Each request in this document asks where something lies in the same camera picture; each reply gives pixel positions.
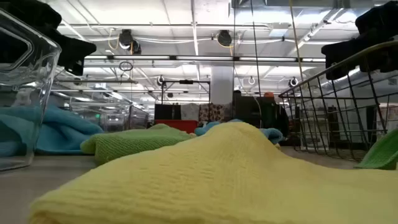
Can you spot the blue microfiber towel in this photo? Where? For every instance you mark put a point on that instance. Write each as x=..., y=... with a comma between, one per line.
x=270, y=133
x=65, y=133

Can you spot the green microfiber towel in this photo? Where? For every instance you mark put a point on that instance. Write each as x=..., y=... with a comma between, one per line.
x=130, y=143
x=382, y=154

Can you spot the yellow microfiber towel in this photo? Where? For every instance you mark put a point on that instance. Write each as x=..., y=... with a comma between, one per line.
x=224, y=180

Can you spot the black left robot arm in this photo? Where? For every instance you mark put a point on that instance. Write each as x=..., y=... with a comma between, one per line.
x=31, y=12

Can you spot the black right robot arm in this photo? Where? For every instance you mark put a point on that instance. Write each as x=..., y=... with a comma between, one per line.
x=379, y=15

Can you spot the wide clear plastic bin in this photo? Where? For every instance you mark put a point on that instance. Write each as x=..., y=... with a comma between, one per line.
x=28, y=93

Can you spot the narrow clear plastic bin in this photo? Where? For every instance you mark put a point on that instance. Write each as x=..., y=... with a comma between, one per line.
x=124, y=119

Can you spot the black monitor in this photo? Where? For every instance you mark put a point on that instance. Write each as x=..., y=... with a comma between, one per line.
x=167, y=112

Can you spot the red plastic crate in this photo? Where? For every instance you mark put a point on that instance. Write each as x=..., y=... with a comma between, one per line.
x=175, y=125

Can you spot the white square column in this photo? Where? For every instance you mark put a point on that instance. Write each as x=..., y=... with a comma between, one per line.
x=222, y=84

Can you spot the long ceiling light bar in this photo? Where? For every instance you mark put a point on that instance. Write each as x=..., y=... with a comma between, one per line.
x=202, y=58

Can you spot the patterned fabric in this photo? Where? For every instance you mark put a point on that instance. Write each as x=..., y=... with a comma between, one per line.
x=214, y=112

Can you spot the black camera rig frame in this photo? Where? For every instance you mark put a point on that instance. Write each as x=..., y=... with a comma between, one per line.
x=186, y=82

